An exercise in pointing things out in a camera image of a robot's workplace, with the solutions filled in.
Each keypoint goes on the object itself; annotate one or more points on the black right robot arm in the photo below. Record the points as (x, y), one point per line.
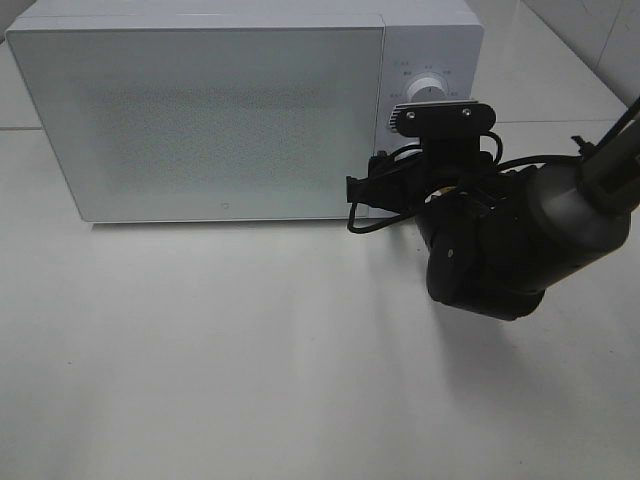
(499, 234)

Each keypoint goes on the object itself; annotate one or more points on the white microwave oven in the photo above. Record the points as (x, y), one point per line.
(418, 37)

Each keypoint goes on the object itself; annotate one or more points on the white microwave door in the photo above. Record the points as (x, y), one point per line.
(205, 125)

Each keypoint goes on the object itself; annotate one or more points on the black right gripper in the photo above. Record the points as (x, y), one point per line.
(400, 183)

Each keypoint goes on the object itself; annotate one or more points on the white timer knob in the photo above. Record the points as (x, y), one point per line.
(409, 147)

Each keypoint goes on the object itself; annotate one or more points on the upper white power knob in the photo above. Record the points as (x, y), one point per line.
(426, 88)

